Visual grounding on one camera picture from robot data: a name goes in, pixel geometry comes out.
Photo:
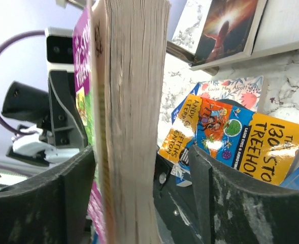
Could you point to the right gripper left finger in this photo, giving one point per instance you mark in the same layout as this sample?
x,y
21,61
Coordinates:
x,y
49,207

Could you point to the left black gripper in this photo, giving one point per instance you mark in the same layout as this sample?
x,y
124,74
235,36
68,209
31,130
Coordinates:
x,y
67,128

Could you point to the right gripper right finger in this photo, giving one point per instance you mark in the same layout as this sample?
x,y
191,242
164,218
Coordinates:
x,y
235,208

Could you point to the yellow 130-Storey Treehouse book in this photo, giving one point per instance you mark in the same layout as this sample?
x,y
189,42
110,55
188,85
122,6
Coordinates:
x,y
230,134

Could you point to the purple 117-Storey Treehouse book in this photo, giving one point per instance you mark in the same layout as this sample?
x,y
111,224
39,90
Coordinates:
x,y
84,101

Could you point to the Little Women floral book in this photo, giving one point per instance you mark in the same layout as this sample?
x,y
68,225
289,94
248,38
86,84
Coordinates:
x,y
250,92

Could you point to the blue Storey Treehouse book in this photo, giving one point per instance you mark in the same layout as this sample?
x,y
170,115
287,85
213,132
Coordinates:
x,y
240,162

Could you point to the white wooden two-tier shelf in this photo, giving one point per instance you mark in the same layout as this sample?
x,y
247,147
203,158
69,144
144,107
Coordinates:
x,y
278,30

